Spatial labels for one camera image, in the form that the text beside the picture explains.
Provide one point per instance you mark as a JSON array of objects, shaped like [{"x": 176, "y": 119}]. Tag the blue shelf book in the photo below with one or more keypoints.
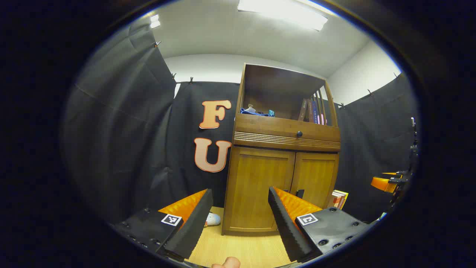
[{"x": 315, "y": 112}]

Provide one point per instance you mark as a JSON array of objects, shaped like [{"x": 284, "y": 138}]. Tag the brown shelf book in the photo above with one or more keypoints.
[{"x": 303, "y": 109}]

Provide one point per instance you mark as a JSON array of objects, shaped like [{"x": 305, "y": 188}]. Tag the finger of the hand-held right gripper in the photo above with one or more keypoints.
[{"x": 381, "y": 183}]

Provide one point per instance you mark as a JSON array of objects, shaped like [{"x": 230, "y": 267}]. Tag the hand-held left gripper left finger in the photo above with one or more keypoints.
[{"x": 193, "y": 227}]

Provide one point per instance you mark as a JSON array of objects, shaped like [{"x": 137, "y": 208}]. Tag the small grey figurine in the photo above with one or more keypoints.
[{"x": 251, "y": 108}]

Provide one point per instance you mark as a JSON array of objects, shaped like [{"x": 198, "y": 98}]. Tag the maroon book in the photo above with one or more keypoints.
[{"x": 339, "y": 201}]

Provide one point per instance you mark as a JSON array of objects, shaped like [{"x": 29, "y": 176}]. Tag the blue cloth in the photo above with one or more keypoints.
[{"x": 247, "y": 111}]

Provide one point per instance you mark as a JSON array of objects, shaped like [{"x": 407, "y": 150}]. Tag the wooden shoe cabinet door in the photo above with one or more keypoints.
[
  {"x": 316, "y": 171},
  {"x": 253, "y": 178}
]

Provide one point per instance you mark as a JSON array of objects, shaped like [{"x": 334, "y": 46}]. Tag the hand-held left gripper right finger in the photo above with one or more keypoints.
[{"x": 286, "y": 227}]

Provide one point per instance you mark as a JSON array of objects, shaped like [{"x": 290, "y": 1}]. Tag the wooden double-door shoe cabinet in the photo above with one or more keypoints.
[{"x": 282, "y": 128}]

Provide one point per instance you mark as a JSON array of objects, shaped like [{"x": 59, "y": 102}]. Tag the yellow book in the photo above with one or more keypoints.
[{"x": 345, "y": 199}]

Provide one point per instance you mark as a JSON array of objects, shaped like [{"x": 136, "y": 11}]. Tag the beige book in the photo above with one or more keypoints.
[{"x": 332, "y": 199}]

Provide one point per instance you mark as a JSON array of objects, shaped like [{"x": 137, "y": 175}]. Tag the large ceiling light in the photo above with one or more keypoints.
[{"x": 282, "y": 13}]

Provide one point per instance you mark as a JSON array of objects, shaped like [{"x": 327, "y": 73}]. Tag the small ceiling light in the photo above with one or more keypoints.
[{"x": 154, "y": 20}]

